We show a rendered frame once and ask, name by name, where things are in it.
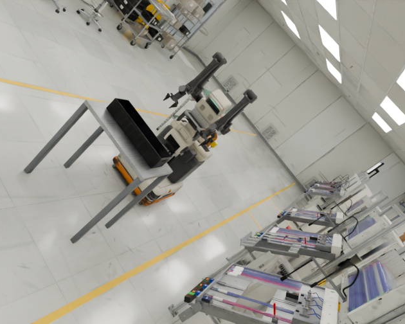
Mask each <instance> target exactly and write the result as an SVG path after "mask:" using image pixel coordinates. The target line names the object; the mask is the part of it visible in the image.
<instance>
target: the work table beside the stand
mask: <svg viewBox="0 0 405 324"><path fill-rule="evenodd" d="M109 104H110V103H108V102H99V101H94V100H85V101H84V102H83V104H82V105H81V106H80V107H79V108H78V109H77V110H76V111H75V112H74V114H73V115H72V116H71V117H70V118H69V120H68V121H67V122H66V123H65V124H64V125H63V126H62V127H61V128H60V129H59V131H58V132H57V133H56V134H55V135H54V137H52V138H51V139H50V140H49V142H48V143H47V144H46V145H45V146H44V148H43V149H42V150H41V151H40V152H39V153H38V154H37V155H36V156H35V157H34V159H33V160H32V161H31V162H30V163H29V165H28V166H27V167H26V168H25V169H24V171H25V172H26V173H27V174H29V173H31V172H32V171H33V170H34V169H35V168H36V166H37V165H38V164H39V163H40V162H41V161H42V160H43V159H44V158H45V157H46V156H47V155H48V153H49V152H50V151H51V150H52V149H53V147H54V146H55V145H56V144H57V143H58V142H59V141H60V140H61V139H62V138H63V137H64V136H65V135H66V133H67V132H68V131H69V130H70V129H71V128H72V126H74V124H75V123H76V122H77V121H78V120H79V119H80V118H81V117H82V116H83V114H84V113H85V112H86V111H87V110H90V112H91V113H92V115H93V116H94V117H95V119H96V120H97V122H98V123H99V124H100V126H99V128H97V129H96V130H95V131H94V132H93V134H92V135H91V136H90V137H89V138H88V139H87V140H86V141H85V142H84V143H83V145H82V146H81V147H80V148H79V149H78V150H77V151H76V152H75V153H74V154H73V155H72V156H71V157H70V158H69V159H68V160H67V161H66V162H65V163H64V164H63V165H64V167H65V168H69V167H70V166H71V165H72V164H73V163H74V162H75V161H76V160H77V159H78V158H79V157H80V156H81V155H82V154H83V153H84V152H85V150H86V149H87V148H88V147H89V146H90V145H91V144H92V143H93V142H94V141H95V140H96V139H97V138H98V137H99V135H101V133H102V132H103V131H105V133H106V134H107V135H108V137H109V138H110V139H111V141H112V142H113V143H114V145H115V146H116V148H117V149H118V150H119V152H120V153H121V155H122V156H123V157H124V159H125V160H126V162H128V164H129V166H130V167H131V168H132V169H133V171H134V173H135V174H136V175H137V178H135V180H133V182H132V183H131V184H130V185H128V186H127V187H126V188H125V189H124V190H123V191H122V192H121V193H119V194H118V195H117V196H116V197H115V198H114V199H113V200H112V201H111V202H110V203H109V204H108V205H107V206H106V207H105V208H104V209H102V210H101V211H100V212H99V213H98V214H97V215H96V216H95V217H94V218H92V219H91V220H90V221H89V222H88V223H87V224H86V225H85V226H84V227H83V228H82V229H81V230H80V231H79V232H78V233H77V234H75V235H74V236H73V237H72V238H71V239H70V241H71V242H72V243H73V244H74V243H75V242H77V241H79V240H80V239H81V238H82V237H83V236H84V235H85V234H86V233H87V232H88V231H89V230H90V229H91V228H93V227H94V226H95V225H96V224H97V223H98V222H99V221H100V220H102V219H103V218H104V217H105V216H106V215H107V214H108V213H109V212H110V211H111V210H112V209H113V208H114V207H116V206H117V205H118V204H119V203H120V202H121V201H122V200H124V198H126V196H128V195H129V194H130V193H131V192H132V191H133V190H134V189H135V188H136V187H138V186H139V185H140V184H141V183H142V182H143V181H145V180H147V179H152V178H155V177H157V179H155V180H154V181H153V182H152V183H151V184H150V185H148V186H147V187H146V189H144V190H143V191H142V192H141V193H140V194H139V195H138V196H136V197H135V198H134V199H133V200H132V201H131V202H130V203H129V204H128V205H126V207H124V208H123V209H122V210H121V211H120V212H119V213H117V214H116V215H115V216H114V217H113V218H112V219H111V220H110V221H109V222H108V223H107V224H106V225H105V227H106V228H107V229H108V228H110V227H111V226H112V225H113V224H115V223H116V222H117V221H118V220H119V219H120V218H122V217H123V216H124V215H125V214H126V213H127V212H128V211H129V210H130V209H131V208H133V207H134V206H135V205H136V204H137V203H139V202H140V201H141V200H142V198H144V197H145V196H146V195H147V194H148V193H150V192H151V191H152V190H153V189H154V188H155V187H156V186H157V185H158V184H159V183H161V182H162V181H163V180H164V179H165V178H167V177H168V176H169V175H170V174H171V173H172V172H173V170H172V169H171V168H170V167H169V165H168V164H167V163H165V164H164V165H163V166H160V167H156V168H150V167H149V165H148V164H147V162H146V161H145V160H144V159H143V157H142V156H141V154H140V153H139V152H138V151H137V149H136V147H135V146H134V145H133V144H132V142H131V141H130V139H129V138H128V137H127V136H126V134H125V133H124V132H123V130H122V129H121V127H120V126H119V125H118V124H117V122H116V121H115V119H114V118H113V117H112V116H111V114H110V112H109V111H108V110H107V109H106V107H107V106H108V105H109Z"/></svg>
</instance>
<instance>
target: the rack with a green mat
mask: <svg viewBox="0 0 405 324"><path fill-rule="evenodd" d="M202 93H203V94H204V96H205V97H207V96H208V94H210V93H211V91H209V90H207V89H203V90H202ZM189 100H190V99H189V98H187V99H186V100H185V101H184V102H183V103H182V104H181V105H180V106H179V107H178V108H177V109H176V110H175V111H174V112H173V113H172V114H171V115H170V116H169V117H168V118H167V119H166V120H165V121H164V122H163V123H162V124H161V125H160V126H159V127H158V128H157V129H156V130H157V131H158V130H159V129H160V128H161V127H162V126H164V124H165V123H166V122H167V121H168V120H169V119H171V118H173V119H175V118H178V117H179V116H178V115H175V113H176V112H177V111H178V110H180V109H181V108H182V107H183V106H184V105H185V104H186V103H187V102H188V101H189Z"/></svg>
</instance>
